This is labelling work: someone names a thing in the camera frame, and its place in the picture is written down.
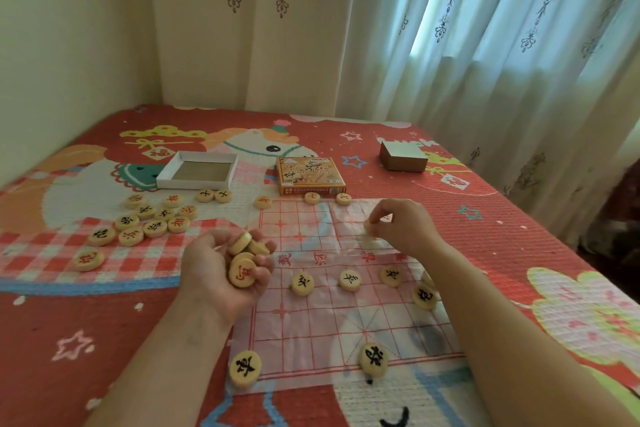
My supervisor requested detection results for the translucent plastic chess board sheet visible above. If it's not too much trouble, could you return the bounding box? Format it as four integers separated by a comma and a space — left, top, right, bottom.
225, 198, 467, 393

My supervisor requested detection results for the white sheer floral curtain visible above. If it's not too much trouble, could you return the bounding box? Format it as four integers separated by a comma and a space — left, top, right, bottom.
335, 0, 640, 248

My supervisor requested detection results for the cream patterned curtain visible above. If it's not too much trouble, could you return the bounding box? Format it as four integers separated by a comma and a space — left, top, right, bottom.
145, 0, 366, 114

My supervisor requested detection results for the person's left hand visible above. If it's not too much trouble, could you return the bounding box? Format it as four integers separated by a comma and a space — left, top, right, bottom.
177, 229, 277, 327

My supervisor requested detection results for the person's right hand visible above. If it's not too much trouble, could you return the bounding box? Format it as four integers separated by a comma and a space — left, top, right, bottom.
364, 198, 444, 255

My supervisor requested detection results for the white cardboard box tray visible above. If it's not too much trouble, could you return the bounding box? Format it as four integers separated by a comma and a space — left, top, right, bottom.
156, 151, 239, 191

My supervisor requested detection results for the person's right forearm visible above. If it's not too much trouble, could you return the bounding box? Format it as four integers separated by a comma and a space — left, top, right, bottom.
400, 237, 640, 427

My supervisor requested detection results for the pile of wooden chess discs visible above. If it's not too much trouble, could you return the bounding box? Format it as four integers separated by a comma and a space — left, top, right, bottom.
71, 188, 234, 273

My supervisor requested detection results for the dark maroon furniture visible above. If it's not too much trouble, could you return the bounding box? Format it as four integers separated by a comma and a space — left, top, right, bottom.
577, 156, 640, 292

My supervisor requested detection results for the small grey box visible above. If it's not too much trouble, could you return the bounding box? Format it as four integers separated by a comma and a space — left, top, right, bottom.
378, 140, 430, 173

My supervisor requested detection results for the red cartoon bed sheet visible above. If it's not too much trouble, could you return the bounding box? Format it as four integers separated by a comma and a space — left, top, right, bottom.
0, 103, 640, 427

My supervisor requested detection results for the orange chess box lid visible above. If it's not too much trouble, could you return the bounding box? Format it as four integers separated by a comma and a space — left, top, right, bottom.
275, 156, 347, 196

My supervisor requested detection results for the person's left forearm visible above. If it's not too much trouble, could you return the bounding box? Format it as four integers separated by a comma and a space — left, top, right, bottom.
82, 292, 242, 427

